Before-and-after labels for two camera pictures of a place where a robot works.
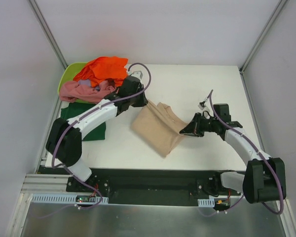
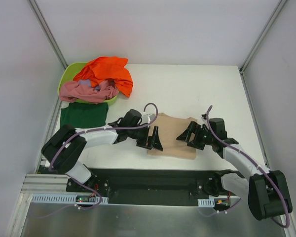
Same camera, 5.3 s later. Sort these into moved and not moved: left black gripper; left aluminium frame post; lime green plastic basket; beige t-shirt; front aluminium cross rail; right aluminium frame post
Moved: beige t-shirt; left black gripper
Not moved: right aluminium frame post; lime green plastic basket; front aluminium cross rail; left aluminium frame post
